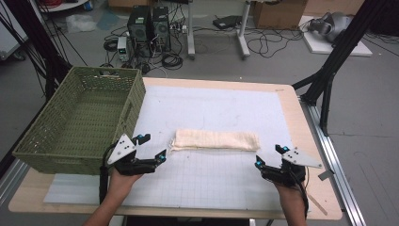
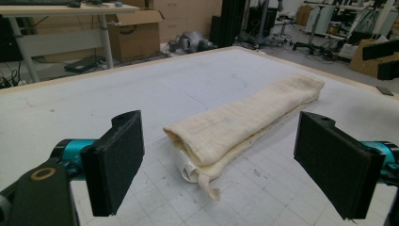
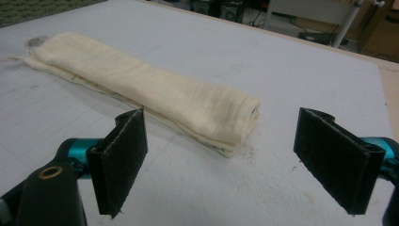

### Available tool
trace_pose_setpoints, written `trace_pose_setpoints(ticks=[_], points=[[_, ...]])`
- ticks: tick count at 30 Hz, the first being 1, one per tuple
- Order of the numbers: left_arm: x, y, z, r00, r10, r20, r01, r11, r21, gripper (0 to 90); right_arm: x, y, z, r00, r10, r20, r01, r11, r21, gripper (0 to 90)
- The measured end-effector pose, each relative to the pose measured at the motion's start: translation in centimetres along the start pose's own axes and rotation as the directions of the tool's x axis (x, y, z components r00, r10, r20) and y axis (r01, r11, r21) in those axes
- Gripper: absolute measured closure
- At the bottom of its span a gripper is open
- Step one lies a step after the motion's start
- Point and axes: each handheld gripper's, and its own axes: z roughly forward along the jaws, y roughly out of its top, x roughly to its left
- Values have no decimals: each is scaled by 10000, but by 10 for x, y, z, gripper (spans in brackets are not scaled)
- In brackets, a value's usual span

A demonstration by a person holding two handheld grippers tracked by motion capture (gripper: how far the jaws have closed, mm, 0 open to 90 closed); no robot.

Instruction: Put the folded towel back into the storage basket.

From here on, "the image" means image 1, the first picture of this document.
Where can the white grid mat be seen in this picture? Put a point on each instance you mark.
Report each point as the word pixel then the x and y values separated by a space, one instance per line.
pixel 204 106

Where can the aluminium rail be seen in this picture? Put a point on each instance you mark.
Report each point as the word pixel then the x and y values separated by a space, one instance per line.
pixel 335 163

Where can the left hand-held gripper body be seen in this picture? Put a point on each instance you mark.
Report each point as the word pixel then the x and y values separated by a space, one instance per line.
pixel 123 150

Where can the white floor board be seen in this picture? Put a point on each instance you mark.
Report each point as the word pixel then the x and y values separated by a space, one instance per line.
pixel 320 47

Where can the person's left hand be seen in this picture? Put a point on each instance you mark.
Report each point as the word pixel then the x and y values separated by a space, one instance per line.
pixel 120 185

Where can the clear plastic bag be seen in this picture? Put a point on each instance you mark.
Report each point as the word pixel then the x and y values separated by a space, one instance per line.
pixel 80 23

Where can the large brown cardboard box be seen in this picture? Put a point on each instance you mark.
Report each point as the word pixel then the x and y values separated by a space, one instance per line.
pixel 335 6

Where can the grey tape piece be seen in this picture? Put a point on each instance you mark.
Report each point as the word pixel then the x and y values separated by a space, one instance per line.
pixel 326 174

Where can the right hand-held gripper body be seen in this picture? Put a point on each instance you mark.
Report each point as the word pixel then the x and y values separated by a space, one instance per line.
pixel 298 159

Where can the grey rounded machine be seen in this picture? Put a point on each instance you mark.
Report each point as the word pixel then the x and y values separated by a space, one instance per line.
pixel 332 25

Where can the grey bench power supply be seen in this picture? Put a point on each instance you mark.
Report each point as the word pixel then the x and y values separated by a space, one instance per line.
pixel 123 48

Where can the black computer tower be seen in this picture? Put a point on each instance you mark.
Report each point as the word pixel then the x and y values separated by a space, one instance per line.
pixel 139 28
pixel 161 28

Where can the white desk leg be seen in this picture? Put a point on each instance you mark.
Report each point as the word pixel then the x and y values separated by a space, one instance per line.
pixel 243 34
pixel 190 31

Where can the person's right hand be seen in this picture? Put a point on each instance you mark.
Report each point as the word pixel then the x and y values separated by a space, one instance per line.
pixel 290 193

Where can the black metal stand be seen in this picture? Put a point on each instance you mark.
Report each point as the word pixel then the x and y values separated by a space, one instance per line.
pixel 37 40
pixel 342 47

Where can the white cabinet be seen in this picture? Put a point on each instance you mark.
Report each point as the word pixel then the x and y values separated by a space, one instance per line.
pixel 9 34

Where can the green wicker basket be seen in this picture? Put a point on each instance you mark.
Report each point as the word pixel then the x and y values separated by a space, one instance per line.
pixel 78 119

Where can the cream towel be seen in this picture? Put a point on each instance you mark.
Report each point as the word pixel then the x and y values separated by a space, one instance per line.
pixel 216 140

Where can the flat black device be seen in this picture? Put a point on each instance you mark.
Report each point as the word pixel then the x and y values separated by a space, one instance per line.
pixel 226 22

